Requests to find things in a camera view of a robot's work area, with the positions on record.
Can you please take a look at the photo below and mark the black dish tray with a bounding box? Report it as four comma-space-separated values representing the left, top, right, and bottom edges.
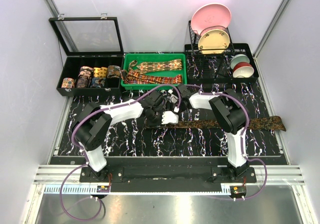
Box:
184, 43, 259, 85

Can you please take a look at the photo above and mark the pink plate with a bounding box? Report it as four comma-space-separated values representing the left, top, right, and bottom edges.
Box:
190, 3, 232, 34

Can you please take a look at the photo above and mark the green plastic tray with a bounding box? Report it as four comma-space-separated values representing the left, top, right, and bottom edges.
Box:
120, 52, 188, 91

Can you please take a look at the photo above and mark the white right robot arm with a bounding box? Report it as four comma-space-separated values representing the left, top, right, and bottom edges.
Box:
177, 84, 250, 183

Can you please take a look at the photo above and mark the cream ikat pattern tie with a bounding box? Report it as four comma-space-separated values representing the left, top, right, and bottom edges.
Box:
128, 59, 183, 74

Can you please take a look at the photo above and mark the rolled tie brown olive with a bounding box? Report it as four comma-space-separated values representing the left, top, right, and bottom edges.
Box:
106, 65, 121, 79

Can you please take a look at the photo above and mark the black wire dish rack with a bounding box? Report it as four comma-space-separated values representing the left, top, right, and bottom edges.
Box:
188, 21, 235, 55

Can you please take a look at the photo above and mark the rolled tie dark blue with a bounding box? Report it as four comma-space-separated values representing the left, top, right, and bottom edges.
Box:
89, 77, 106, 88

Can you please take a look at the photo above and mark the aluminium frame rail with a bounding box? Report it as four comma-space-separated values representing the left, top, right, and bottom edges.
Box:
34, 165, 305, 186

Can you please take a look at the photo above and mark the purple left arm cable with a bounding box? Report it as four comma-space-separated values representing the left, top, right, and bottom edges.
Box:
58, 83, 182, 222

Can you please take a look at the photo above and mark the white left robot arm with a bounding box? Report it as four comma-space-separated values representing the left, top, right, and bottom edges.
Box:
71, 90, 165, 182

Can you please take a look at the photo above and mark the black tie storage box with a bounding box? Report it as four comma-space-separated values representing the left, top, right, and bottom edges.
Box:
56, 55, 124, 97

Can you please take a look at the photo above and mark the yellow floral plate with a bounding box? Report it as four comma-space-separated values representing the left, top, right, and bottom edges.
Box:
198, 29, 231, 55

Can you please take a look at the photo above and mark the rolled tie dark floral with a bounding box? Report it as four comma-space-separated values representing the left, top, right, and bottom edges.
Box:
75, 76, 91, 88

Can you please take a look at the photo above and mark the red multicolour checked tie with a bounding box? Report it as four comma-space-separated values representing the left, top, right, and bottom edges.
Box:
120, 70, 183, 84

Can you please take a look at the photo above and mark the glass box lid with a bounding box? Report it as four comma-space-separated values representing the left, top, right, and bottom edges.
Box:
49, 16, 124, 56

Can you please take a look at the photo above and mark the red bowl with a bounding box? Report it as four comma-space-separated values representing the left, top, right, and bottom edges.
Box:
232, 62, 255, 78

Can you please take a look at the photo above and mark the rolled tie yellow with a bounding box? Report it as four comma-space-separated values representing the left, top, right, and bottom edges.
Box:
93, 67, 108, 78

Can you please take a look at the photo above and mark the pale green bowl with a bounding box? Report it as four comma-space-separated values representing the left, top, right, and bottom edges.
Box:
230, 54, 250, 70

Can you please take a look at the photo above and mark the black key pattern tie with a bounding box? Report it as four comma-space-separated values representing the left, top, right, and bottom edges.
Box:
144, 116, 287, 132

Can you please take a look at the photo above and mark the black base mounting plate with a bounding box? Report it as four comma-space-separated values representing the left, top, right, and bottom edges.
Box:
79, 165, 257, 184

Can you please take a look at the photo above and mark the rolled tie blue orange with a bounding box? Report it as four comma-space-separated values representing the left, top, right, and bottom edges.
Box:
61, 77, 75, 89

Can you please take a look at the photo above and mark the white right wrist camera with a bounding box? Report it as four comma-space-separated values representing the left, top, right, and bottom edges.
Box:
168, 89, 179, 104

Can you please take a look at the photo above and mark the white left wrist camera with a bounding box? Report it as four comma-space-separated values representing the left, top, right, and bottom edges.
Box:
161, 111, 179, 125

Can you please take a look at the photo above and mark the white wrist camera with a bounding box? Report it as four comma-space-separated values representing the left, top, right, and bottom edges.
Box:
161, 111, 179, 125
168, 89, 179, 104

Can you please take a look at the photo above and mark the rolled tie pink paisley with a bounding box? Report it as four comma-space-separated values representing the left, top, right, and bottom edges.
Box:
78, 66, 94, 78

